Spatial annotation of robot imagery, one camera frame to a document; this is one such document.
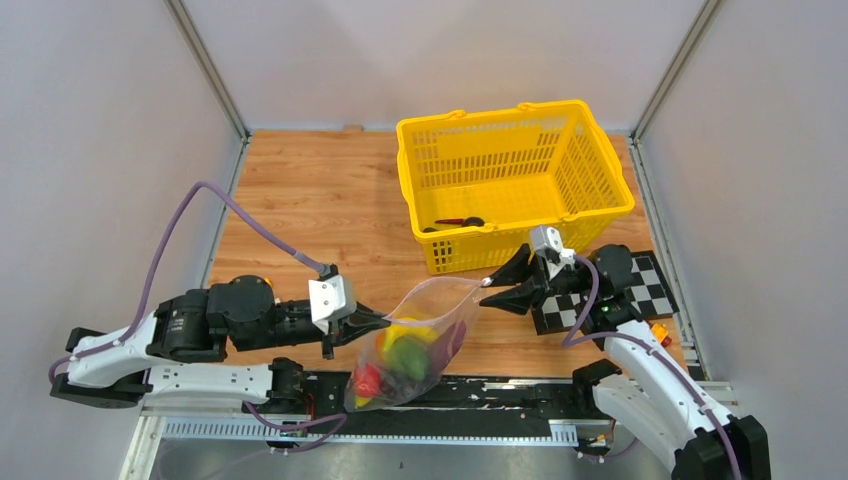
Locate yellow plastic basket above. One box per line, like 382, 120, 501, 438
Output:
396, 100, 635, 275

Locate red toy food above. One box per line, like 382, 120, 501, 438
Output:
352, 364, 383, 399

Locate dark toy grapes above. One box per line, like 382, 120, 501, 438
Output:
378, 371, 426, 405

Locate yellow toy block car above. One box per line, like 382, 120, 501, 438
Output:
650, 323, 672, 348

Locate yellow toy banana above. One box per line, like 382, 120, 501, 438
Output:
375, 324, 439, 353

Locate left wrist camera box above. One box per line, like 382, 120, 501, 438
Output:
308, 274, 357, 335

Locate black red toy in basket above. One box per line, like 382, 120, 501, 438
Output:
434, 216, 485, 228

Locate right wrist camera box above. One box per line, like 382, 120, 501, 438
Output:
530, 225, 575, 270

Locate clear zip top bag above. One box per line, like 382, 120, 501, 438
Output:
344, 277, 485, 413

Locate purple toy eggplant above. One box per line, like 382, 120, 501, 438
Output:
428, 322, 467, 373

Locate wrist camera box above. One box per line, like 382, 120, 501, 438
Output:
308, 274, 357, 335
530, 225, 575, 270

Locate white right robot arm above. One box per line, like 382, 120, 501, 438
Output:
480, 244, 772, 479

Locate black white checkerboard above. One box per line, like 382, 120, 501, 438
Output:
531, 250, 679, 335

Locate green toy mango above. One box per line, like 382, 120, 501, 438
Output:
385, 339, 430, 381

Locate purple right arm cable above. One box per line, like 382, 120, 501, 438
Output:
563, 254, 747, 480

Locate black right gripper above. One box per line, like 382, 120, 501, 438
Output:
475, 243, 595, 314

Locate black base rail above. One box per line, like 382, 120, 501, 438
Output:
142, 375, 613, 446

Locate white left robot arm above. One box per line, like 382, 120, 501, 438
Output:
50, 275, 390, 414

